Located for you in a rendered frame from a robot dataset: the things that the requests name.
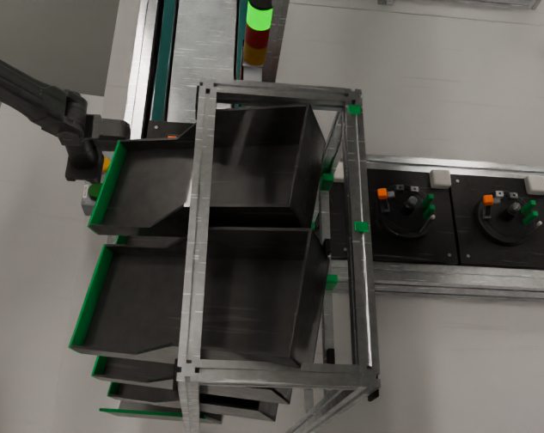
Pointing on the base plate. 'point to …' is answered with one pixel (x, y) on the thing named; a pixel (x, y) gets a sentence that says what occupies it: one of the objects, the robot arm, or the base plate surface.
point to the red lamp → (256, 39)
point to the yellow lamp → (254, 57)
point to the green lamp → (259, 18)
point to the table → (27, 270)
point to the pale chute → (158, 412)
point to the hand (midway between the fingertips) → (91, 179)
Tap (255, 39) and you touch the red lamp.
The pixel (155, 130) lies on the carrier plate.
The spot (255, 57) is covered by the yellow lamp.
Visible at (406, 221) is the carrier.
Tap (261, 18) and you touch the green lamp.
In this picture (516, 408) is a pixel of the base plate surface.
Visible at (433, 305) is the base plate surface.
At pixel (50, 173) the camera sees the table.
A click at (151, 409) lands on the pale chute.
